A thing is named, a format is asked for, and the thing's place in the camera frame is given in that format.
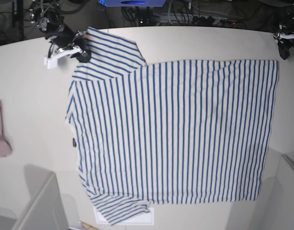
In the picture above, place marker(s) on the white rectangular tray slot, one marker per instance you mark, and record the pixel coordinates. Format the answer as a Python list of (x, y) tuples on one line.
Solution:
[(141, 219)]

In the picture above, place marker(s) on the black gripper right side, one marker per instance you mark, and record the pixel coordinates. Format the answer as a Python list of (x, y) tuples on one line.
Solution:
[(63, 39)]

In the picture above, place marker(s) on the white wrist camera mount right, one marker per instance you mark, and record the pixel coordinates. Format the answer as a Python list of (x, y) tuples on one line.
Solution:
[(52, 58)]

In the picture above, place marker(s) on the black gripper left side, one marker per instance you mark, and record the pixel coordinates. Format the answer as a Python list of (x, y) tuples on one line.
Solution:
[(285, 40)]

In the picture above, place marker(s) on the grey bin left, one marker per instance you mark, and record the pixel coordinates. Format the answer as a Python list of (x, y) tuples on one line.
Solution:
[(30, 199)]

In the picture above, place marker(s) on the grey bin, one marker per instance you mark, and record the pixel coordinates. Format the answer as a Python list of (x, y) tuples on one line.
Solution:
[(30, 199), (274, 207)]

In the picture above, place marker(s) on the grey bin right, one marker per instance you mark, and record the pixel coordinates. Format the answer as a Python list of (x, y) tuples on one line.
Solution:
[(274, 207)]

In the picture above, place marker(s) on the blue box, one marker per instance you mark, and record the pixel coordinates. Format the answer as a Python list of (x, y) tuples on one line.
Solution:
[(139, 3)]

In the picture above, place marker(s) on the black power strip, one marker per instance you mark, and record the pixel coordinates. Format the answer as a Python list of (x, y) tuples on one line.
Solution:
[(212, 21)]

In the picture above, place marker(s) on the blue white striped T-shirt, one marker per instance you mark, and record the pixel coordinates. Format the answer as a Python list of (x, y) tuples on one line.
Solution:
[(178, 132)]

